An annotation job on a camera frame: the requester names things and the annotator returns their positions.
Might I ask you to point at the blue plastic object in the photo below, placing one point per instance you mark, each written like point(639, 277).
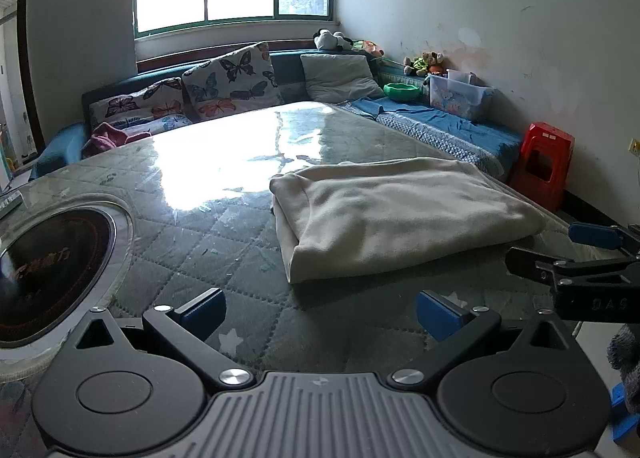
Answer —
point(627, 418)

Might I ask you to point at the red plastic stool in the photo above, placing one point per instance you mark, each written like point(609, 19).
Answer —
point(545, 138)

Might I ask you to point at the large butterfly print cushion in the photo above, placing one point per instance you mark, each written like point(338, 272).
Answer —
point(230, 83)

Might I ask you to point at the blue sofa sheet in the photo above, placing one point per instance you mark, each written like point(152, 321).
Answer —
point(440, 126)

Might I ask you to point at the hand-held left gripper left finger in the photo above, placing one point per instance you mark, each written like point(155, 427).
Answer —
point(205, 312)

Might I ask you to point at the green bowl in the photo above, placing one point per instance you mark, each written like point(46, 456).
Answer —
point(402, 92)

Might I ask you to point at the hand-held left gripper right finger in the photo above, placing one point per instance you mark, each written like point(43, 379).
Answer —
point(437, 314)

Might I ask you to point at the clear plastic storage box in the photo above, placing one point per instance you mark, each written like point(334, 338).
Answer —
point(457, 98)

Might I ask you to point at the blue corner sofa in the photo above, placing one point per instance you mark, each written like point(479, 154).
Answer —
point(55, 148)

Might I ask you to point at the pink cloth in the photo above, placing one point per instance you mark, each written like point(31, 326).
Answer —
point(107, 138)

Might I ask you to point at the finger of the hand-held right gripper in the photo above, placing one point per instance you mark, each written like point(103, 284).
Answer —
point(595, 235)
point(522, 259)

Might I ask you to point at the brown and green plush toys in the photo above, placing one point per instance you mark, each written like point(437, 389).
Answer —
point(425, 62)

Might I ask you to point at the orange and green toy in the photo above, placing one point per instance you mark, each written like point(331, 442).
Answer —
point(369, 48)

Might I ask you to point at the white and black plush toy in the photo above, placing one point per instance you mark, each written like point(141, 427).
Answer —
point(330, 40)

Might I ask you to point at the round black induction cooker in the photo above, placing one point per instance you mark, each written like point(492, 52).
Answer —
point(50, 263)

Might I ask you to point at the long butterfly print cushion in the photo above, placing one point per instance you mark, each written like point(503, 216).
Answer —
point(140, 106)

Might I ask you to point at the brown door frame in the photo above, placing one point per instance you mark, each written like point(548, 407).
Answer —
point(27, 63)

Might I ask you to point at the grey fuzzy cloth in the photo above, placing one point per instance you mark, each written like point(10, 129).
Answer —
point(627, 358)

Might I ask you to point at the cream sweatshirt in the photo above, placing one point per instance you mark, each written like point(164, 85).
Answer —
point(400, 208)

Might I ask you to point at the grey pillow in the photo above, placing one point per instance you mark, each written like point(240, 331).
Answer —
point(340, 76)

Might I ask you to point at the grey remote control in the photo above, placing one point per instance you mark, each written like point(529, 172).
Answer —
point(10, 203)

